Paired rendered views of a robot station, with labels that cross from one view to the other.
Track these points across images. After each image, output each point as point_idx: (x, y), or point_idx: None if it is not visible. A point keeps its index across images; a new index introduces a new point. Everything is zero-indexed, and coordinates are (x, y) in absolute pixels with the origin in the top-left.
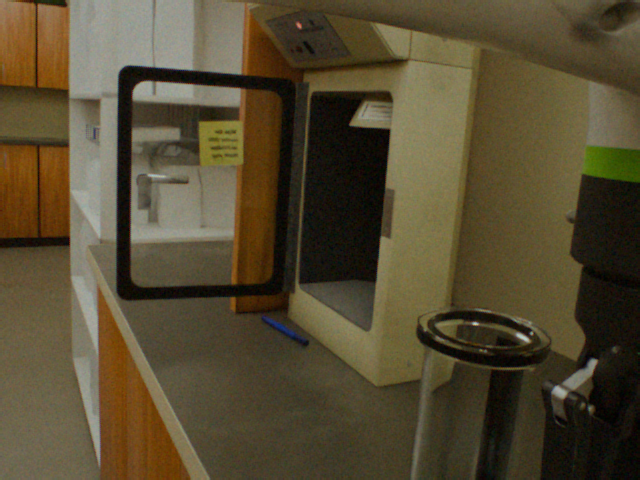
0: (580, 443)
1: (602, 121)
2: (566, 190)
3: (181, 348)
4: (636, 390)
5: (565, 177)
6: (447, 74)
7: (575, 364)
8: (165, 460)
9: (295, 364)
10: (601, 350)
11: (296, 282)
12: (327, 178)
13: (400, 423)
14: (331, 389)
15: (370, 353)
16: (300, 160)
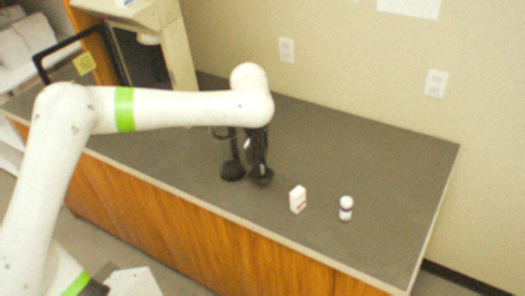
0: (250, 153)
1: None
2: (223, 22)
3: (113, 146)
4: (257, 140)
5: (221, 17)
6: (174, 24)
7: (246, 140)
8: (127, 182)
9: (157, 132)
10: (249, 137)
11: None
12: (131, 54)
13: (202, 140)
14: (175, 137)
15: None
16: (117, 52)
